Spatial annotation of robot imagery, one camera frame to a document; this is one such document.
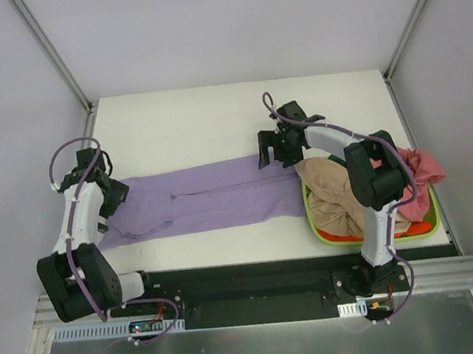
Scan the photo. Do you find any purple t shirt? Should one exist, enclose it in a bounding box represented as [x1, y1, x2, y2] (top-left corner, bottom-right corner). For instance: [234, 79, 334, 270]
[100, 155, 306, 250]

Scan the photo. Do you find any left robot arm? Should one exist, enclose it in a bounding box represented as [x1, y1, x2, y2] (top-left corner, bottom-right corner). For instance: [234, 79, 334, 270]
[37, 148, 158, 323]

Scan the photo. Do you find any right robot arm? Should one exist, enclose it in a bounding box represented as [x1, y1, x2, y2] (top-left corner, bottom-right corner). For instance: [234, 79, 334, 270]
[257, 93, 417, 294]

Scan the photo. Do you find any dark green t shirt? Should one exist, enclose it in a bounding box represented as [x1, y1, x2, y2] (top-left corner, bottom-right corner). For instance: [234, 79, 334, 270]
[328, 155, 346, 167]

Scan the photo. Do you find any beige t shirt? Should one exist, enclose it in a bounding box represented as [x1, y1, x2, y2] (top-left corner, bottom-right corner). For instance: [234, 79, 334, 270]
[293, 148, 413, 247]

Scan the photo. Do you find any green plastic basket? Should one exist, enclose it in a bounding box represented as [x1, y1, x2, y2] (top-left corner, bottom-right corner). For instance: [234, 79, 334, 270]
[301, 165, 443, 253]

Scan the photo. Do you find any pink t shirt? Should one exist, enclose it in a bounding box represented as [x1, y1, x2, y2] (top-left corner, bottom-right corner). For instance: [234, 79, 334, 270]
[369, 143, 452, 227]

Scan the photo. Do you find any orange t shirt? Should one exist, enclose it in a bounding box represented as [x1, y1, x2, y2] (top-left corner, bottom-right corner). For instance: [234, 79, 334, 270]
[315, 222, 435, 245]

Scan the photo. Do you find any left aluminium frame post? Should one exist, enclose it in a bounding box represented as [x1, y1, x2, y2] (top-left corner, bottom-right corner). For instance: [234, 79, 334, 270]
[6, 0, 100, 124]

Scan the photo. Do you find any aluminium frame post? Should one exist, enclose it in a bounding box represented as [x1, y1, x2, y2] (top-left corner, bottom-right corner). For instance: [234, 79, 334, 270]
[373, 0, 469, 84]
[6, 0, 100, 124]

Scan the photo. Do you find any right aluminium frame post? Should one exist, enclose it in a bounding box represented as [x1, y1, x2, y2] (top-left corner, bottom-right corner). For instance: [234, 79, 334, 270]
[373, 0, 469, 84]

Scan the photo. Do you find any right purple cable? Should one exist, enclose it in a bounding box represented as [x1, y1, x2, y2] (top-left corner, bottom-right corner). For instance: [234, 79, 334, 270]
[261, 76, 434, 342]

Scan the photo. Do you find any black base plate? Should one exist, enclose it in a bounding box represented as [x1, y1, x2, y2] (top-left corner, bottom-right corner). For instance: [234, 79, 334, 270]
[55, 236, 457, 346]

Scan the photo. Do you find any left white cable duct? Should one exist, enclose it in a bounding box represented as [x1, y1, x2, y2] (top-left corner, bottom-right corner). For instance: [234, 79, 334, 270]
[53, 319, 185, 343]

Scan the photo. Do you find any white cable duct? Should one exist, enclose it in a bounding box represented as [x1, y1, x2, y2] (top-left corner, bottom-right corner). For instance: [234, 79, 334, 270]
[53, 319, 185, 343]
[337, 299, 368, 318]

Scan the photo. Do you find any right white cable duct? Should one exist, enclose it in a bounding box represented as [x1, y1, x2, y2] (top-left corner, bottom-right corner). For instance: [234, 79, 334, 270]
[337, 299, 368, 318]

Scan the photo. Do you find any aluminium front rail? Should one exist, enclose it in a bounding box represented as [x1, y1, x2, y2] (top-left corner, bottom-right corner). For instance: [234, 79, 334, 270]
[33, 255, 473, 329]

